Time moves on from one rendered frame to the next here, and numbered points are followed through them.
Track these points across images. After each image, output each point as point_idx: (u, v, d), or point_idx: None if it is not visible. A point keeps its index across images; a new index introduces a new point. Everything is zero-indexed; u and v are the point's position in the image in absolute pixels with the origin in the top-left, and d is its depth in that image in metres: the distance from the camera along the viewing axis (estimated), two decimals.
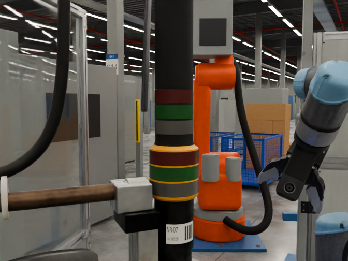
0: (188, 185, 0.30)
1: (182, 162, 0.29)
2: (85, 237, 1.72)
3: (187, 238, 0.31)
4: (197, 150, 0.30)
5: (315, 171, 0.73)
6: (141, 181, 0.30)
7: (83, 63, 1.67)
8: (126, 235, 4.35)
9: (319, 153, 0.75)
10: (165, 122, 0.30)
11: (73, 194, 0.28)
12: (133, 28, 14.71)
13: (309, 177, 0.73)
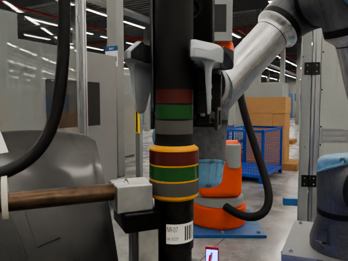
0: (188, 185, 0.30)
1: (182, 162, 0.29)
2: None
3: (187, 238, 0.31)
4: (197, 150, 0.30)
5: None
6: (141, 181, 0.30)
7: (82, 31, 1.66)
8: None
9: None
10: (165, 122, 0.30)
11: (73, 194, 0.28)
12: (133, 24, 14.69)
13: None
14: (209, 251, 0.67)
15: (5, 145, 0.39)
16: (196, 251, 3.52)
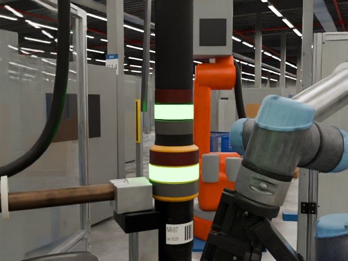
0: (188, 185, 0.30)
1: (182, 162, 0.29)
2: (85, 238, 1.72)
3: (187, 238, 0.31)
4: (197, 150, 0.30)
5: None
6: (141, 181, 0.30)
7: (83, 64, 1.68)
8: (126, 235, 4.35)
9: None
10: (165, 122, 0.30)
11: (73, 194, 0.28)
12: (133, 28, 14.71)
13: None
14: None
15: None
16: None
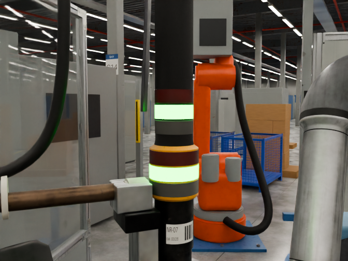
0: (188, 185, 0.30)
1: (182, 162, 0.29)
2: (85, 238, 1.72)
3: (187, 238, 0.31)
4: (197, 150, 0.30)
5: None
6: (141, 181, 0.30)
7: (83, 64, 1.68)
8: (126, 235, 4.35)
9: None
10: (165, 122, 0.30)
11: (73, 194, 0.28)
12: (133, 28, 14.71)
13: None
14: None
15: None
16: None
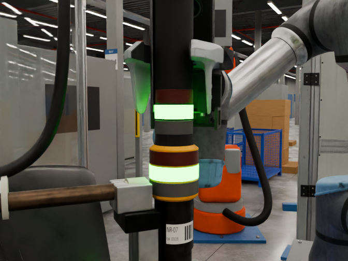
0: (188, 185, 0.30)
1: (182, 162, 0.29)
2: None
3: (187, 238, 0.31)
4: (197, 150, 0.30)
5: None
6: (141, 181, 0.30)
7: (82, 43, 1.67)
8: None
9: None
10: (165, 122, 0.30)
11: (73, 194, 0.28)
12: (133, 25, 14.70)
13: None
14: None
15: None
16: (196, 257, 3.53)
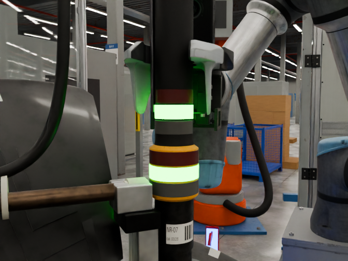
0: (188, 185, 0.30)
1: (182, 162, 0.29)
2: None
3: (187, 238, 0.31)
4: (197, 150, 0.30)
5: None
6: (141, 181, 0.30)
7: (82, 22, 1.66)
8: None
9: (210, 105, 0.41)
10: (165, 122, 0.30)
11: (73, 194, 0.28)
12: (133, 23, 14.69)
13: None
14: (209, 230, 0.66)
15: (218, 256, 0.55)
16: None
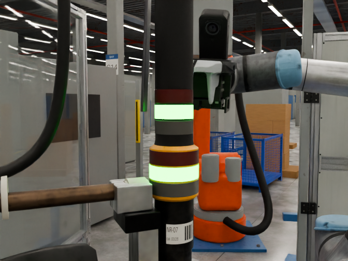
0: (188, 185, 0.30)
1: (182, 162, 0.29)
2: (85, 238, 1.72)
3: (187, 238, 0.31)
4: (197, 150, 0.30)
5: None
6: (141, 181, 0.30)
7: (83, 64, 1.68)
8: (126, 235, 4.35)
9: (222, 93, 0.59)
10: (165, 122, 0.30)
11: (73, 194, 0.28)
12: (133, 28, 14.71)
13: None
14: None
15: None
16: None
